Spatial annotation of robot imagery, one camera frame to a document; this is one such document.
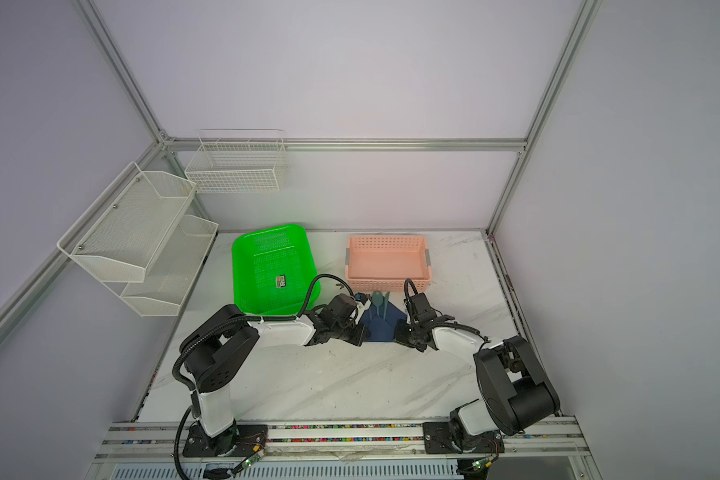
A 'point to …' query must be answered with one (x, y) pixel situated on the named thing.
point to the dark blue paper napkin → (378, 328)
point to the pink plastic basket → (383, 263)
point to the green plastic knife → (386, 300)
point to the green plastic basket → (272, 272)
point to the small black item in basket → (281, 281)
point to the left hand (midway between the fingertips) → (367, 335)
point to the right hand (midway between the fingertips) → (396, 334)
